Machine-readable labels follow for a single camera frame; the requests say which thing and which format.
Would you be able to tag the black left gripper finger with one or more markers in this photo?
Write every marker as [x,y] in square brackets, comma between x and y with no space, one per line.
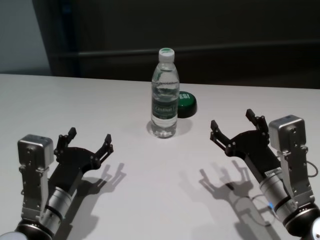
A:
[65,141]
[106,148]

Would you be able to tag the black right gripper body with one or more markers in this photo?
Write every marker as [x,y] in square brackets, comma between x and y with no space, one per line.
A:
[255,150]

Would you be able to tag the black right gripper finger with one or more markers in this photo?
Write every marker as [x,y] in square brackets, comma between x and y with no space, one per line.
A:
[220,136]
[258,122]

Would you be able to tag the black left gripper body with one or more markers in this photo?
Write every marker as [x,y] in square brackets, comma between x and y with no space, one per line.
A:
[72,165]

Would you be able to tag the clear green-label water bottle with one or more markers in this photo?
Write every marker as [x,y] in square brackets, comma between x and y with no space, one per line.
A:
[165,110]

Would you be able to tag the green YES push button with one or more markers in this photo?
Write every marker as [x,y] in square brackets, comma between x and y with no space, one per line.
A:
[187,102]

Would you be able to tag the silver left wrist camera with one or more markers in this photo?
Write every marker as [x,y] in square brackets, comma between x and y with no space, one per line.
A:
[35,147]

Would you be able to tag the grey horizontal rail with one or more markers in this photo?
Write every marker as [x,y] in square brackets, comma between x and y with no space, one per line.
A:
[225,54]

